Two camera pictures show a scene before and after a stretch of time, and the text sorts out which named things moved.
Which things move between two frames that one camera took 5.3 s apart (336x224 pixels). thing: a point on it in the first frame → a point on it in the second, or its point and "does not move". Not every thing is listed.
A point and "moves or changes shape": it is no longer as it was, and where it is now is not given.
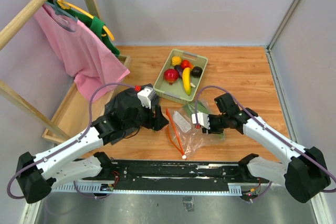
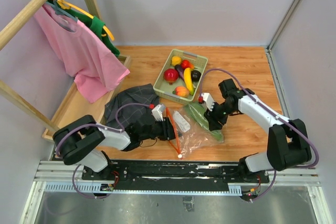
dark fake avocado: x=196 y=71 moves or changes shape
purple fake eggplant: x=179 y=69 does not move
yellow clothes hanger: x=66 y=6 does not move
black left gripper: x=157 y=120 → x=168 y=131
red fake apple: x=170 y=75 does not move
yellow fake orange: x=176 y=60 does not move
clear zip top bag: x=188 y=140 moves or changes shape
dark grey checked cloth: x=130 y=114 does not move
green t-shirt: x=95 y=23 does not move
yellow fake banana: x=186 y=80 moves or changes shape
